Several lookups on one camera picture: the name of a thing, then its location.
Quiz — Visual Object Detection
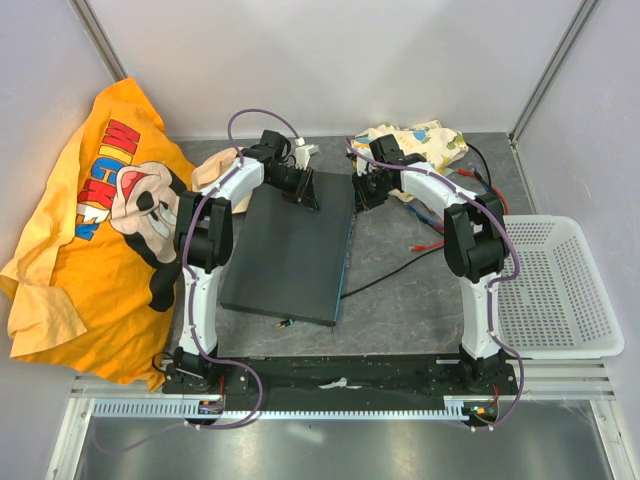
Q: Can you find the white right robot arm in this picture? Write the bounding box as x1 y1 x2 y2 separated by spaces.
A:
350 134 509 394

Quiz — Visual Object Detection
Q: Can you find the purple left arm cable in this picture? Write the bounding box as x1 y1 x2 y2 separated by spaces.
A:
91 108 301 454

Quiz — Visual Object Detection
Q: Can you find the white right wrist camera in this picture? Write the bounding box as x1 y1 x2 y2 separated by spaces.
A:
348 154 371 176

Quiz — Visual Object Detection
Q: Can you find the slotted grey cable duct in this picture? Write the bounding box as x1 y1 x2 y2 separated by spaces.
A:
93 397 498 421

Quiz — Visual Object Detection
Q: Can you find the blue ethernet cable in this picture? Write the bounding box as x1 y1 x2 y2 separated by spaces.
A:
405 162 509 234

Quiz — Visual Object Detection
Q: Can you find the long black cable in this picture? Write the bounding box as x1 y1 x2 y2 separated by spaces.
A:
272 249 446 330

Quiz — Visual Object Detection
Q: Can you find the short black cable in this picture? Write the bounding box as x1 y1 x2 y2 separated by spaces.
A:
464 142 494 186

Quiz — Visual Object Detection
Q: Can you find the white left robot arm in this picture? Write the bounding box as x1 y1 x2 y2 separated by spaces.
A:
174 130 320 359

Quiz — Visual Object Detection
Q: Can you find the beige bucket hat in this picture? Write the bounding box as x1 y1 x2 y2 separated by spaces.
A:
191 148 264 214

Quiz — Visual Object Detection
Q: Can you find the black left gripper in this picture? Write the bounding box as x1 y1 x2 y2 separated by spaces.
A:
265 165 319 213

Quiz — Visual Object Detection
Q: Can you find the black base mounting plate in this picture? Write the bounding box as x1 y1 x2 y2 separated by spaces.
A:
162 352 518 396

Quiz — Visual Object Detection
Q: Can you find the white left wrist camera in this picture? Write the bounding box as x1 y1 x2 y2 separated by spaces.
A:
294 137 319 170

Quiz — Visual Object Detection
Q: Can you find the orange Mickey t-shirt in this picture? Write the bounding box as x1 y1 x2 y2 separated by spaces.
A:
1 78 193 390

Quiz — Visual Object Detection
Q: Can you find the patterned white yellow cloth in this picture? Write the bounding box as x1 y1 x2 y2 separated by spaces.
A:
348 118 469 203

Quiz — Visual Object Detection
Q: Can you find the white perforated plastic basket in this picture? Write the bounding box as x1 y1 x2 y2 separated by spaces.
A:
497 215 625 360

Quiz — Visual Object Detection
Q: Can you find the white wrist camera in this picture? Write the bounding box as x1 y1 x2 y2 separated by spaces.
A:
294 137 319 170
348 154 371 176

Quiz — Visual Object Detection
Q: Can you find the dark grey network switch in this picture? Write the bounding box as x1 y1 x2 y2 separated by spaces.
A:
219 172 354 327

